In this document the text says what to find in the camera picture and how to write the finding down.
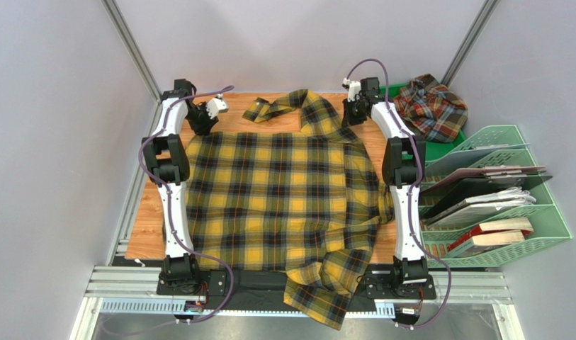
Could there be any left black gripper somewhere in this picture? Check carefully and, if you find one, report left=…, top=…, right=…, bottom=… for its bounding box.
left=185, top=101, right=219, bottom=137

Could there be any yellow plaid long sleeve shirt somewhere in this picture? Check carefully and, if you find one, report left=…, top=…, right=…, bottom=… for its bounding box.
left=186, top=89, right=393, bottom=330

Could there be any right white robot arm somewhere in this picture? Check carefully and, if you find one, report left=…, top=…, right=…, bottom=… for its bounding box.
left=342, top=77, right=429, bottom=289

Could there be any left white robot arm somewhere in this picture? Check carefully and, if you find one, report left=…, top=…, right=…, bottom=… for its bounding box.
left=139, top=79, right=227, bottom=288

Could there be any white paper stack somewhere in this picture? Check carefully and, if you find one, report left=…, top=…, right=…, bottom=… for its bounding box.
left=424, top=186, right=537, bottom=229

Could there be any red plaid shirt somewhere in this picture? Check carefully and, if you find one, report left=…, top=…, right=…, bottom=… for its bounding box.
left=394, top=74, right=468, bottom=143

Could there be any green plastic bin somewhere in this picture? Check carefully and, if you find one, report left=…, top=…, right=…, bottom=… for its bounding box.
left=379, top=84, right=468, bottom=164

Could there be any dark clipboard folder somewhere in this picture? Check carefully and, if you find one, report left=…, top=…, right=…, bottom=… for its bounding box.
left=420, top=165, right=553, bottom=220

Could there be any green mesh file organizer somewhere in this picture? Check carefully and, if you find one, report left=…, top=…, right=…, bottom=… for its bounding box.
left=422, top=125, right=572, bottom=268

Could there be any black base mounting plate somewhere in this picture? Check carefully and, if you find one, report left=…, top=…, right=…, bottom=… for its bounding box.
left=155, top=263, right=437, bottom=312

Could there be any red book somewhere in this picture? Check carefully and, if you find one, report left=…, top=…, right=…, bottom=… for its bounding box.
left=446, top=217, right=535, bottom=259

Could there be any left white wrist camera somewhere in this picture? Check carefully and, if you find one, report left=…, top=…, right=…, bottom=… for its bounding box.
left=206, top=93, right=230, bottom=119

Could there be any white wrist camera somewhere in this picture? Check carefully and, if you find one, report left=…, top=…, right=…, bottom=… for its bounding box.
left=342, top=78, right=361, bottom=102
left=206, top=93, right=230, bottom=119

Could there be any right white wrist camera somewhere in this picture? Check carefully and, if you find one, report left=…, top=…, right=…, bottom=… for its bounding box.
left=342, top=78, right=361, bottom=102

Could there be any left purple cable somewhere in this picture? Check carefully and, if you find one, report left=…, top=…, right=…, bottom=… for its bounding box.
left=137, top=84, right=236, bottom=327

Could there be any aluminium frame rail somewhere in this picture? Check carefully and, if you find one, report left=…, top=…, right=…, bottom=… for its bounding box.
left=82, top=266, right=525, bottom=339

